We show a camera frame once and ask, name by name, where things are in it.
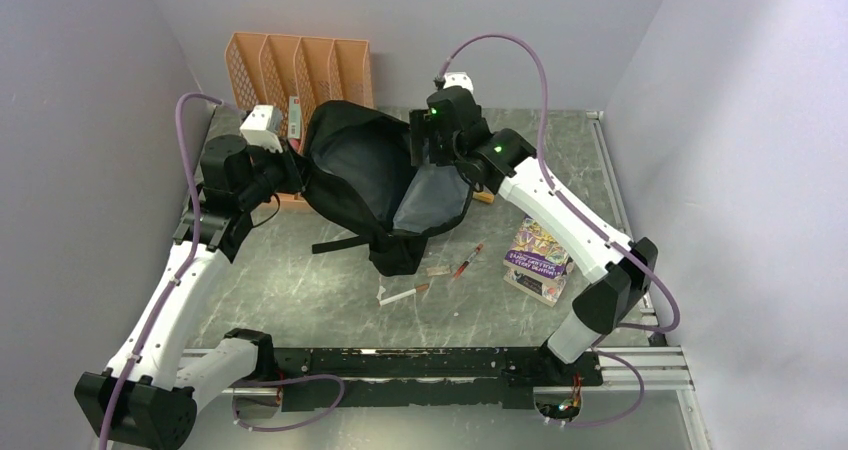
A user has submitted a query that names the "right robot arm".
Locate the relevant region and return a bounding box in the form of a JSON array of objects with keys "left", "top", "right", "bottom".
[{"left": 409, "top": 86, "right": 658, "bottom": 384}]

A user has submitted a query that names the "red pen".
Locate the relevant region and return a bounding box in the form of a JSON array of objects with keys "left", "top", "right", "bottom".
[{"left": 451, "top": 243, "right": 484, "bottom": 282}]

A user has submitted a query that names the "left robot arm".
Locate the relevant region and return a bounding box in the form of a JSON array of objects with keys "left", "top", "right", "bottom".
[{"left": 74, "top": 135, "right": 304, "bottom": 449}]

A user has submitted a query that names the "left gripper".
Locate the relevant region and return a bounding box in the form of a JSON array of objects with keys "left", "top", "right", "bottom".
[{"left": 238, "top": 135, "right": 318, "bottom": 210}]

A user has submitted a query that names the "aluminium frame rail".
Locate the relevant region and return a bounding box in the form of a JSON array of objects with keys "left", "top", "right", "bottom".
[{"left": 109, "top": 347, "right": 694, "bottom": 395}]

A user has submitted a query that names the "peach plastic desk organizer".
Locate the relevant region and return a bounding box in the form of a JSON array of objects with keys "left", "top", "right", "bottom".
[{"left": 223, "top": 31, "right": 376, "bottom": 211}]

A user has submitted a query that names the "yellow highlighter pen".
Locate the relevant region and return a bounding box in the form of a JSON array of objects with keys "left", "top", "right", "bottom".
[{"left": 472, "top": 192, "right": 495, "bottom": 204}]

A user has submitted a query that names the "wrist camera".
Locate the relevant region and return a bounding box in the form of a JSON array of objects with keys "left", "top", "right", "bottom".
[
  {"left": 239, "top": 104, "right": 283, "bottom": 153},
  {"left": 443, "top": 72, "right": 474, "bottom": 93}
]

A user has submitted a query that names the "small brown eraser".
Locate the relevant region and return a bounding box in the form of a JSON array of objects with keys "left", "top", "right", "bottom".
[{"left": 426, "top": 265, "right": 451, "bottom": 277}]

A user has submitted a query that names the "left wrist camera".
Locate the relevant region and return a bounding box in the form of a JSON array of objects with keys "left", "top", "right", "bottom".
[{"left": 239, "top": 104, "right": 283, "bottom": 153}]

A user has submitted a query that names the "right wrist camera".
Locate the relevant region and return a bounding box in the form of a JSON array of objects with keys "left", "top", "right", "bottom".
[{"left": 443, "top": 72, "right": 474, "bottom": 93}]

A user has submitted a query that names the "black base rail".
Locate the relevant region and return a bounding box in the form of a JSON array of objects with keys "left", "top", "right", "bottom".
[{"left": 234, "top": 347, "right": 603, "bottom": 412}]

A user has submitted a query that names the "black student backpack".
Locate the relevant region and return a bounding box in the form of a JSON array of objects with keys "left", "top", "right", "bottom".
[{"left": 301, "top": 100, "right": 473, "bottom": 277}]

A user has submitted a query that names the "purple storey treehouse book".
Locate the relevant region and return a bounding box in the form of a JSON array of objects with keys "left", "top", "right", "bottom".
[{"left": 504, "top": 216, "right": 575, "bottom": 281}]

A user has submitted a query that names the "teal stationery box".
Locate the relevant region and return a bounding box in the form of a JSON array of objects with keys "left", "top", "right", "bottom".
[{"left": 286, "top": 96, "right": 303, "bottom": 140}]

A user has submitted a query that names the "white brown pen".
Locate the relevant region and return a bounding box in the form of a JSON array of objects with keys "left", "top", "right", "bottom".
[{"left": 377, "top": 284, "right": 430, "bottom": 307}]

